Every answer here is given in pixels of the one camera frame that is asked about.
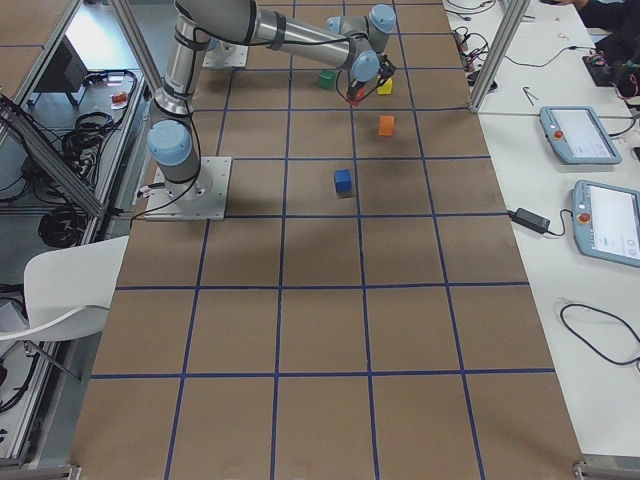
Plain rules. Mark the aluminium frame post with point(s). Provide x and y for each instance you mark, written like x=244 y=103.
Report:
x=502 y=40

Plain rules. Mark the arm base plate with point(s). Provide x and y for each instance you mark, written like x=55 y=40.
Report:
x=237 y=60
x=206 y=199

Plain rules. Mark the lower teach pendant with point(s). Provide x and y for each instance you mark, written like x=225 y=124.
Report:
x=605 y=221

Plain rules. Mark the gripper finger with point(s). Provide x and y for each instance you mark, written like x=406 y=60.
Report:
x=383 y=76
x=355 y=85

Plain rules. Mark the white chair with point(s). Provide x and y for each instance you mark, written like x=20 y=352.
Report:
x=69 y=292

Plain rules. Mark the teach pendant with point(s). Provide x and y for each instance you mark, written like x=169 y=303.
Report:
x=605 y=221
x=577 y=136

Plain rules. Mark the upper teach pendant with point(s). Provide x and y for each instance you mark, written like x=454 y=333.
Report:
x=577 y=136

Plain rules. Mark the blue block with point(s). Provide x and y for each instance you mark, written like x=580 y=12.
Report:
x=343 y=182

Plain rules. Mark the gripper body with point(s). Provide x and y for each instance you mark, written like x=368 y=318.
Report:
x=356 y=85

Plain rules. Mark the yellow block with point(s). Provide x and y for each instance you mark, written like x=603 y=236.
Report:
x=386 y=88

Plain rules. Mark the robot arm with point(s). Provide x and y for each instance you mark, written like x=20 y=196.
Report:
x=353 y=44
x=220 y=48

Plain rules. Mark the red block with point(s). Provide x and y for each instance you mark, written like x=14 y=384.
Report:
x=355 y=97

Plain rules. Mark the black monitor box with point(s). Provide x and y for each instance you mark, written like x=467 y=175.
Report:
x=65 y=73

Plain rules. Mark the orange block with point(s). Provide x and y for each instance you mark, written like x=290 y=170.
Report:
x=386 y=126

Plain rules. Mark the black power adapter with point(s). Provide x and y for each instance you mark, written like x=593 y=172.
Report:
x=529 y=220

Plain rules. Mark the green block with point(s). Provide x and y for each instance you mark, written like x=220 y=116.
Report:
x=326 y=79

